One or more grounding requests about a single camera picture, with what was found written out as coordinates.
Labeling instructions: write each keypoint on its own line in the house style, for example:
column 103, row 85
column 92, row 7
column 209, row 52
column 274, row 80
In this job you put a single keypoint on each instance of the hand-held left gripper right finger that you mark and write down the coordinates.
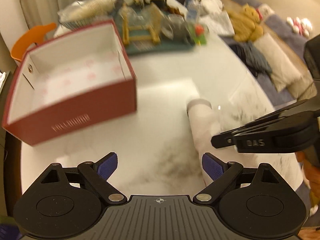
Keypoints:
column 212, row 166

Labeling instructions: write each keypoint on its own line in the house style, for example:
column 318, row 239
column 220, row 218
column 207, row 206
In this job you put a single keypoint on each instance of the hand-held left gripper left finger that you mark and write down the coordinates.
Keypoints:
column 108, row 165

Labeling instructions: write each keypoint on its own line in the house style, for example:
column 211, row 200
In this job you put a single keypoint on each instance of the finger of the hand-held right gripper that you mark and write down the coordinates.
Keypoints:
column 222, row 138

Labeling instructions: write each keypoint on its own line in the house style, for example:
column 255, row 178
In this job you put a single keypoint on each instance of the person's right hand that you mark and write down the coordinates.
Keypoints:
column 312, row 177

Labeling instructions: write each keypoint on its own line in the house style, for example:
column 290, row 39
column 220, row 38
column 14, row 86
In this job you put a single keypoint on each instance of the red cardboard box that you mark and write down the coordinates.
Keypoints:
column 75, row 120

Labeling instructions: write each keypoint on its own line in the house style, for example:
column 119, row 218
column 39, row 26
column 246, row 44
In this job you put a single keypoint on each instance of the beige pillow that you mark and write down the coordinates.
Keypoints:
column 277, row 60

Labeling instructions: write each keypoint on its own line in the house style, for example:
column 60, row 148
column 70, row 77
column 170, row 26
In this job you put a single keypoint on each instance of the dark clothes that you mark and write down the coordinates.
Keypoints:
column 252, row 55

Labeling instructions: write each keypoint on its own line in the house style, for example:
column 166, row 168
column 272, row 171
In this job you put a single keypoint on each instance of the teal tray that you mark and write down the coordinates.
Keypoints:
column 160, row 48

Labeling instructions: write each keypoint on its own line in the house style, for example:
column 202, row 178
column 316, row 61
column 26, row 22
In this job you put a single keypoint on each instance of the grey speckled cloth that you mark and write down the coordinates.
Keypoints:
column 220, row 25

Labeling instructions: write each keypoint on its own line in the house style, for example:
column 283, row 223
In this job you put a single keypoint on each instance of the pink white plush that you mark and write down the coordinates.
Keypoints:
column 300, row 25

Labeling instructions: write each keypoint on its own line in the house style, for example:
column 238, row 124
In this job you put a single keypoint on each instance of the blue beige sofa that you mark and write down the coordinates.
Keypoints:
column 282, row 22

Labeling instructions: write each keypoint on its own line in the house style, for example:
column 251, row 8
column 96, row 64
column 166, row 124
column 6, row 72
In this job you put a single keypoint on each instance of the yellow muscular cat plush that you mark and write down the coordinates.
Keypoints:
column 246, row 22

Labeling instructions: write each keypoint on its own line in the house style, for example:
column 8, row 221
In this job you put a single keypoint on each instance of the glass teapot with funnel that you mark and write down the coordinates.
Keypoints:
column 175, row 28

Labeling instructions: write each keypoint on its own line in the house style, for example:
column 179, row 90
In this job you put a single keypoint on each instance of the wooden cup rack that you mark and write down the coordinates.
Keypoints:
column 127, row 35

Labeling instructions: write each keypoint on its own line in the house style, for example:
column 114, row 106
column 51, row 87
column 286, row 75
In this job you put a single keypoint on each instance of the sleeve of paper cups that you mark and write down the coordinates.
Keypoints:
column 90, row 5

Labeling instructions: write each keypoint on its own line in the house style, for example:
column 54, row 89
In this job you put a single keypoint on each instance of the cream curtain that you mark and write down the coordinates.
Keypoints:
column 50, row 0

